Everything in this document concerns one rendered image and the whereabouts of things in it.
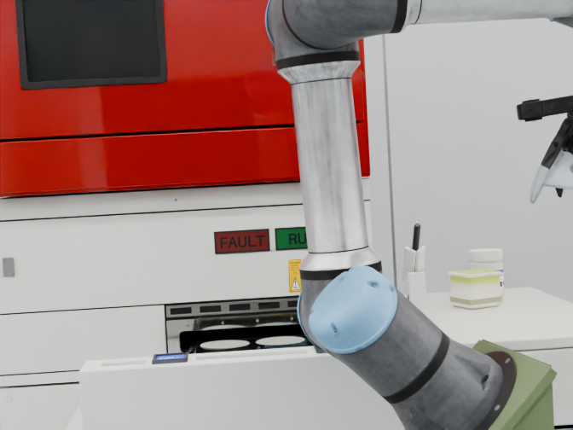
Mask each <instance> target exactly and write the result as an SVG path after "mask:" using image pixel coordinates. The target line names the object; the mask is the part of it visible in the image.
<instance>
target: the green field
mask: <svg viewBox="0 0 573 430"><path fill-rule="evenodd" d="M307 246H308V243H307V235H306V229H291V230H277V247H278V248H291V247H307Z"/></svg>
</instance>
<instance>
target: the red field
mask: <svg viewBox="0 0 573 430"><path fill-rule="evenodd" d="M216 242H217V253H219V252H233V251H248V250H262V249H269V247H268V231H267V230H263V231H248V232H234V233H219V234H216Z"/></svg>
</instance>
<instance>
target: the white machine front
mask: <svg viewBox="0 0 573 430"><path fill-rule="evenodd" d="M291 229H306V228H305V220H304V205H303V197H302V189H301V182H287V183H257V184H242V185H226V186H211V187H195V188H180V189H150V190H134V191H119V192H103V193H88V194H73V195H43V196H27V197H12V198H0V387H6V386H31V385H44V384H57V383H70V382H79V378H78V372H79V371H80V370H81V368H82V367H83V366H84V364H85V362H86V361H93V360H106V359H119V358H133V357H153V355H154V354H165V353H168V341H167V327H166V322H167V320H168V319H181V318H195V317H220V316H234V315H248V314H262V313H276V312H289V311H298V310H286V311H260V312H246V313H232V314H218V315H205V316H191V317H166V306H170V305H197V304H210V303H224V302H238V301H252V300H266V299H292V298H298V297H299V295H300V293H301V292H294V293H289V269H288V260H291V259H301V261H302V262H303V259H305V258H306V257H307V255H308V252H309V251H308V247H291V248H278V247H277V230H291ZM263 230H267V231H268V247H269V249H262V250H248V251H233V252H219V253H217V242H216V234H219V233H234V232H248V231H263Z"/></svg>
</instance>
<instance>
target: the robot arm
mask: <svg viewBox="0 0 573 430"><path fill-rule="evenodd" d="M539 18H547V19H549V20H550V21H551V22H554V21H555V22H558V23H560V24H562V25H565V26H569V27H572V28H573V0H269V2H268V5H267V8H266V12H265V26H266V30H267V33H268V36H269V39H270V41H271V43H272V44H273V45H274V46H275V58H276V64H277V72H278V73H279V74H280V75H281V76H282V77H283V78H284V79H285V80H286V81H287V82H288V83H289V84H290V89H291V97H292V111H293V119H294V127H295V135H296V143H297V151H298V166H299V174H300V182H301V189H302V197H303V205H304V220H305V228H306V235H307V243H308V251H309V252H308V255H307V257H306V258H305V259H304V261H303V262H302V263H301V265H300V266H299V273H300V281H301V289H302V290H301V293H300V295H299V297H298V320H299V323H300V326H301V328H302V330H303V331H304V334H305V335H306V337H307V338H308V339H309V341H310V342H311V343H312V344H313V345H314V346H316V347H317V348H318V349H320V350H321V351H323V352H325V353H328V354H330V355H331V356H333V357H335V358H337V359H338V360H339V361H340V362H342V363H344V364H345V365H346V366H348V367H349V368H350V369H351V370H353V371H354V372H355V373H356V374H357V375H358V376H360V377H361V378H362V379H363V380H364V381H365V382H366V383H367V384H368V385H369V386H370V387H372V389H374V391H376V392H377V393H378V394H379V395H380V396H381V397H383V398H384V399H385V400H386V401H387V402H388V403H389V404H390V405H391V406H392V407H393V409H394V411H395V412H396V414H397V416H398V417H399V419H400V421H401V423H402V424H403V426H404V428H405V429H406V430H475V429H476V428H477V427H478V426H479V425H480V423H481V422H482V421H483V420H484V418H485V417H486V416H487V415H488V413H489V412H490V411H491V409H492V408H493V406H494V404H495V402H496V400H497V398H498V397H499V395H500V392H501V388H502V385H503V381H504V373H503V369H502V367H501V366H500V365H499V364H498V363H496V362H495V361H494V360H493V359H492V358H491V357H489V356H487V355H485V354H483V353H481V352H478V351H476V350H474V349H472V348H470V347H468V346H465V345H462V344H461V343H459V342H457V341H454V340H452V339H450V338H449V337H448V336H447V335H446V334H445V333H444V332H443V331H442V330H441V329H440V328H439V327H438V326H437V325H436V324H435V323H434V322H433V321H431V320H430V319H429V318H428V317H427V316H426V315H425V314H424V313H423V312H422V311H420V310H419V309H418V308H417V307H416V306H415V305H414V304H413V303H412V302H411V301H410V300H408V299H407V298H406V297H405V296H404V295H403V294H402V293H401V292H400V291H399V290H397V289H396V288H395V287H394V285H393V284H392V282H391V281H390V280H389V279H388V278H387V277H386V276H384V275H383V272H382V264H381V257H380V256H379V255H378V254H376V253H375V252H374V251H373V250H371V248H370V247H369V245H368V230H367V222H366V213H365V206H364V197H363V189H362V174H361V166H360V157H359V149H358V141H357V133H356V117H355V109H354V101H353V93H352V84H351V76H352V74H353V72H354V71H355V70H356V69H357V68H358V66H359V65H360V64H361V63H360V54H359V44H358V40H360V39H363V38H368V37H372V36H377V35H382V34H392V33H401V32H402V31H403V30H404V29H405V27H406V26H408V25H423V24H439V23H456V22H473V21H489V20H522V19H539ZM517 113H518V119H519V120H525V122H529V121H530V122H536V121H537V120H539V119H542V117H546V116H550V115H556V114H562V113H567V118H565V119H564V121H563V123H562V125H561V126H560V128H559V130H558V133H557V135H556V136H555V138H554V139H553V141H552V142H551V144H550V146H549V148H548V150H547V152H546V154H545V156H544V158H543V160H542V162H541V165H540V167H539V169H538V171H537V173H536V175H535V179H534V181H533V183H532V185H531V187H530V202H531V203H533V204H534V203H535V201H536V199H537V197H538V196H539V194H540V192H541V191H542V189H543V187H544V186H548V187H554V188H555V189H556V191H557V194H558V197H560V198H561V197H562V196H563V194H564V191H565V190H566V189H573V96H563V97H558V98H553V99H548V100H543V101H540V99H532V98H531V99H529V100H527V101H523V102H522V103H521V104H518V105H517ZM561 156H562V157H561Z"/></svg>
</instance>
